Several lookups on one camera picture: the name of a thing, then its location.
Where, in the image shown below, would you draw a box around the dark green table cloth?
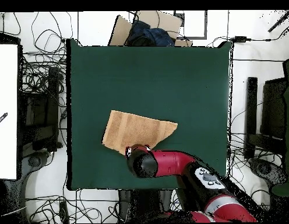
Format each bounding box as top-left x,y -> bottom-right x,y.
66,38 -> 232,191

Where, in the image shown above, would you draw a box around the black power strip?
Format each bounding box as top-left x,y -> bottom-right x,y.
59,201 -> 70,223

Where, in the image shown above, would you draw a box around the black power adapter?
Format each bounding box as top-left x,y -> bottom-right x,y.
234,35 -> 252,43

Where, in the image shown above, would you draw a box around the brown cardboard sheet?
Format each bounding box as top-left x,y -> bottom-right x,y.
108,15 -> 134,47
135,10 -> 184,41

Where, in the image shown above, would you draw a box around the dark blue garment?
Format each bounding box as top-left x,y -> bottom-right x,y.
125,20 -> 175,47

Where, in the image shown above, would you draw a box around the white board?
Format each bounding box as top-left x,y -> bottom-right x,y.
0,43 -> 19,180

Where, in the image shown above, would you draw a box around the tangled black cables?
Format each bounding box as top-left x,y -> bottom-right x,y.
25,188 -> 117,223
18,11 -> 74,94

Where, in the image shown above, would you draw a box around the black rectangular frame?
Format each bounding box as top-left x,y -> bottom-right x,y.
173,10 -> 208,40

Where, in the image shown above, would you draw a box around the tan terry towel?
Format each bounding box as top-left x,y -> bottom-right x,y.
101,110 -> 178,156

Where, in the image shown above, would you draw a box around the black stand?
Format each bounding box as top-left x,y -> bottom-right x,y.
18,66 -> 64,169
244,76 -> 288,187

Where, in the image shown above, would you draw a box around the black rod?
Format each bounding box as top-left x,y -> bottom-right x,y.
267,10 -> 289,33

